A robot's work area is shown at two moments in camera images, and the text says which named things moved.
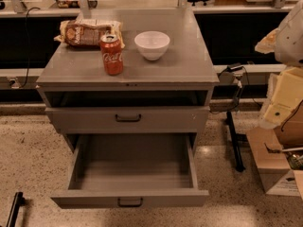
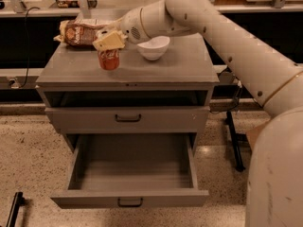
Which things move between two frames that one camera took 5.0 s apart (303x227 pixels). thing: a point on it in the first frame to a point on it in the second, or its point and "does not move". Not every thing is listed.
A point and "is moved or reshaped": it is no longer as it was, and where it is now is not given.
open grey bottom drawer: (132, 170) does not move
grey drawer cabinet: (132, 136) does not move
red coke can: (112, 52) is moved or reshaped
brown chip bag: (84, 32) does not move
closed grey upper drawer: (126, 119) does not move
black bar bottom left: (18, 201) does not move
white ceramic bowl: (152, 44) does not move
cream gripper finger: (268, 43) to (116, 25)
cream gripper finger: (284, 94) to (110, 41)
